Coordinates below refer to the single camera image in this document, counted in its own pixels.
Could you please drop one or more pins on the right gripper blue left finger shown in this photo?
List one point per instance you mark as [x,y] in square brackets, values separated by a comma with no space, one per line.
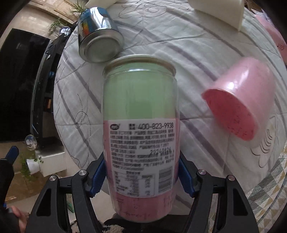
[96,176]

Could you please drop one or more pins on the black tv cabinet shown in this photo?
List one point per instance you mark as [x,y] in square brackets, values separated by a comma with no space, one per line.
[42,125]

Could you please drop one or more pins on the green and pink can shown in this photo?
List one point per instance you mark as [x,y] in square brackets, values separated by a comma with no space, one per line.
[141,134]

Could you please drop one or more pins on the small green plant on cabinet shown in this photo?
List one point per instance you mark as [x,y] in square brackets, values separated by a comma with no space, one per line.
[58,24]

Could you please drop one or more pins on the pink plastic cup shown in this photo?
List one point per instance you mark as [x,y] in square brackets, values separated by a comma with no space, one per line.
[242,98]

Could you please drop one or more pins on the black flat television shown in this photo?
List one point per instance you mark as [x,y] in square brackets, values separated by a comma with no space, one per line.
[21,54]

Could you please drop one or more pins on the white paper cup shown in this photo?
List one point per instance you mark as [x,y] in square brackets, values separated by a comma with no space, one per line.
[229,11]
[100,3]

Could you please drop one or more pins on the pink blanket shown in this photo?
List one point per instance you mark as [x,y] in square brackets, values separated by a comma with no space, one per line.
[275,35]

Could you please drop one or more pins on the blue and black can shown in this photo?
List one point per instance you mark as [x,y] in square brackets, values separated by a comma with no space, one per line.
[99,38]

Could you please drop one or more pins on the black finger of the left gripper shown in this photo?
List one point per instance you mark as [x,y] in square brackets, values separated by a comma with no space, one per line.
[12,155]

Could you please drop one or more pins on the white paper cup right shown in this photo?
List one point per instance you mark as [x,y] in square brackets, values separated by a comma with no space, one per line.
[229,11]

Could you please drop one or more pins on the white paper cup far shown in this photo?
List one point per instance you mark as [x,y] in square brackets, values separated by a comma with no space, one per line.
[100,3]

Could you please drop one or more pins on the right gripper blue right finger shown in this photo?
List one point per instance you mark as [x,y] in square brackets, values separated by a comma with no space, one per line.
[187,173]

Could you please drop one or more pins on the person's left hand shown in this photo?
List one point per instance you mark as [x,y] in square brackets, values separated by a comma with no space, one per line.
[22,218]

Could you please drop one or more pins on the potted plant red pot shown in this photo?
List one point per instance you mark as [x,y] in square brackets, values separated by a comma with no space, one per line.
[78,7]

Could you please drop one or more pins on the glass ball ornament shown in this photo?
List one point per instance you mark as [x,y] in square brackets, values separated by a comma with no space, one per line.
[65,31]

